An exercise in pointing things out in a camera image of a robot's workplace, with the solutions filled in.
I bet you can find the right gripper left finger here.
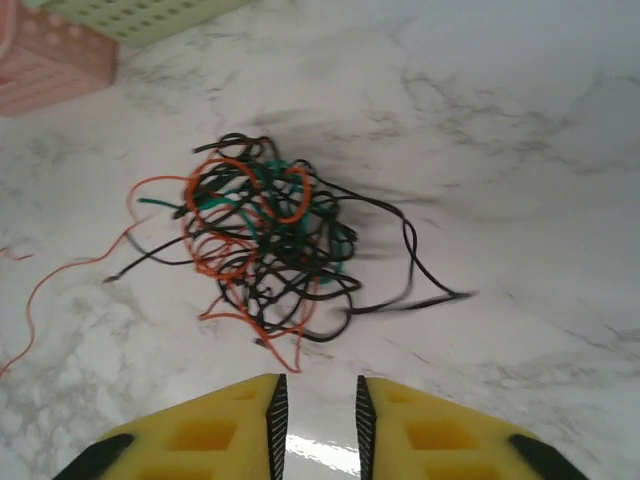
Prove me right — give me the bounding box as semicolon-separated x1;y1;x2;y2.
52;372;289;480

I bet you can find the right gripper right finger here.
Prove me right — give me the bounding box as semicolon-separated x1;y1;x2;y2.
355;374;591;480

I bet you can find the thick black cable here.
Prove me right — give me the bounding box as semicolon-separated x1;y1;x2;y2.
214;234;362;346

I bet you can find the green cable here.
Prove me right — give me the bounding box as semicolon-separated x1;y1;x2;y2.
138;159;354;287

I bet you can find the thin orange cable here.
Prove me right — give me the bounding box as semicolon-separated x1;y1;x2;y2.
0;174;321;377

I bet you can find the coloured wire bundle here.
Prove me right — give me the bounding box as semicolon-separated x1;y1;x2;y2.
183;158;314;279

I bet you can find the pink plastic basket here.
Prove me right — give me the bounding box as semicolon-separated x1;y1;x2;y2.
0;0;119;119

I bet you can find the green plastic basket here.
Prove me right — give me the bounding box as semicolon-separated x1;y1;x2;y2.
37;0;251;50

